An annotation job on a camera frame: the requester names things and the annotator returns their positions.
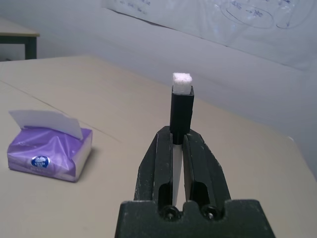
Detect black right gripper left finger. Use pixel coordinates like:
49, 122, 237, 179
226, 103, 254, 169
133, 125, 174, 211

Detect white pen black tip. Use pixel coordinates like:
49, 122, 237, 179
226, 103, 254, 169
169, 72, 195, 207

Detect clear whiteboard wall film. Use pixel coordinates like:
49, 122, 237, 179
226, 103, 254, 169
100, 0, 317, 73

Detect beige side table black frame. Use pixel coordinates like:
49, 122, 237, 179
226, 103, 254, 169
0, 18, 41, 61

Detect purple tissue pack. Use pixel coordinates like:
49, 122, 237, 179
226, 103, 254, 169
7, 109, 94, 183

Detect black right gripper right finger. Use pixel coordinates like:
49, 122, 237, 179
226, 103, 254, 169
183, 132, 233, 211

